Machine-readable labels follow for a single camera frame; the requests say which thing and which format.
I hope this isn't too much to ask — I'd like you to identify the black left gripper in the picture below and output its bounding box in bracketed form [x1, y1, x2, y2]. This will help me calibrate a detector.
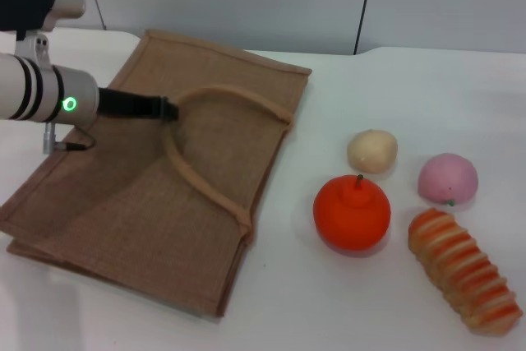
[97, 86, 182, 124]

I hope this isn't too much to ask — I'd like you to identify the brown jute handbag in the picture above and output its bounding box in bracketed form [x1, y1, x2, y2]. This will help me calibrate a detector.
[0, 29, 312, 321]

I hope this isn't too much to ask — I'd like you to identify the orange toy fruit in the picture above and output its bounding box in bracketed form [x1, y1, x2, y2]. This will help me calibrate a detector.
[312, 173, 392, 253]

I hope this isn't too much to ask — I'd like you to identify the beige toy bun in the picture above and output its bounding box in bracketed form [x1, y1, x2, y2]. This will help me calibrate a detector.
[346, 128, 399, 173]

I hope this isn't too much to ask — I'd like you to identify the pink toy peach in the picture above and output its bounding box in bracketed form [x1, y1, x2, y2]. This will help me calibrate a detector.
[418, 152, 480, 207]

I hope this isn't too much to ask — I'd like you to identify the orange striped toy bread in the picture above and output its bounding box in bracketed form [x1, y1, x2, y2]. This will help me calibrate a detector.
[407, 208, 524, 334]

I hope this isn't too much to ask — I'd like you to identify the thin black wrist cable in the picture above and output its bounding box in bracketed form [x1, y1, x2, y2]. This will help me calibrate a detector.
[61, 123, 97, 151]

